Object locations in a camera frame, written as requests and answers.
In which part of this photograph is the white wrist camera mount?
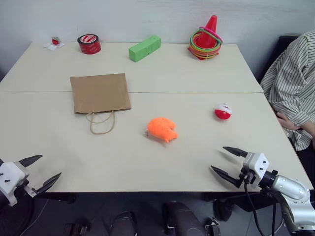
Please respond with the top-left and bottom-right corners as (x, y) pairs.
(242, 152), (270, 185)
(0, 161), (31, 207)

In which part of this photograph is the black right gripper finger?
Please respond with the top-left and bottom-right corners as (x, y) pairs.
(222, 146), (248, 158)
(209, 165), (241, 189)

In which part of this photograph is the red traffic cone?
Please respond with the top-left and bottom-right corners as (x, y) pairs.
(188, 15), (221, 59)

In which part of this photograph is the red and white ball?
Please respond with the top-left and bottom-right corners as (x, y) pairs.
(214, 102), (233, 121)

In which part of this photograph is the person in striped shirt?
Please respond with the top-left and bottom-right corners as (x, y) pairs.
(260, 30), (315, 190)

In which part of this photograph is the red tape roll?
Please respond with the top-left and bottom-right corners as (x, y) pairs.
(77, 33), (102, 55)

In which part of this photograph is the green rectangular box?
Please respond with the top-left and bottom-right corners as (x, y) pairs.
(128, 34), (161, 63)

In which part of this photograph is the orange plush toy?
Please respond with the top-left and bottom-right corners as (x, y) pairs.
(143, 117), (179, 143)

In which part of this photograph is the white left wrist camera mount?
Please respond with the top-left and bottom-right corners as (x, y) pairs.
(0, 161), (31, 207)

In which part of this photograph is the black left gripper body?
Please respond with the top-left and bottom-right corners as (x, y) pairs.
(14, 178), (40, 198)

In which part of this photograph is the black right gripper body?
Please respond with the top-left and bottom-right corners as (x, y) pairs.
(235, 166), (257, 190)

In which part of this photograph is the pink toss ring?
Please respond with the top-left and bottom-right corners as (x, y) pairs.
(199, 26), (224, 41)

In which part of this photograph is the green toss ring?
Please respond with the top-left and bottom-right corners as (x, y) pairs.
(189, 32), (221, 50)

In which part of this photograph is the orange toss ring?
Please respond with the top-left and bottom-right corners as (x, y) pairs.
(190, 43), (221, 60)

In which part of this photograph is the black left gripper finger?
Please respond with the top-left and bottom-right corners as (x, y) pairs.
(36, 172), (63, 197)
(18, 154), (43, 169)

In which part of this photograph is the black chair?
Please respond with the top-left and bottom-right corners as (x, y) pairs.
(255, 35), (300, 85)

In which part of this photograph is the large dark rounded shape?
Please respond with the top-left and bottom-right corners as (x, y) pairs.
(161, 201), (208, 236)

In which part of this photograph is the yellow toss ring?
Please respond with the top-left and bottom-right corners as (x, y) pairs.
(190, 39), (221, 57)

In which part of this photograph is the brown paper bag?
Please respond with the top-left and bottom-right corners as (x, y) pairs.
(70, 72), (132, 135)

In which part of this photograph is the person's bare hand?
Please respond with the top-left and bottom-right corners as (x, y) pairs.
(276, 112), (305, 131)

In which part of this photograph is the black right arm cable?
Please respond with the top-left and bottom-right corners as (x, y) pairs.
(243, 181), (263, 236)

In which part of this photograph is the white plastic packet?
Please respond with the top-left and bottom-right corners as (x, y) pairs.
(43, 42), (65, 52)

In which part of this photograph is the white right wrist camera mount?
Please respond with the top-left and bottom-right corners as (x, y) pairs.
(242, 152), (270, 185)

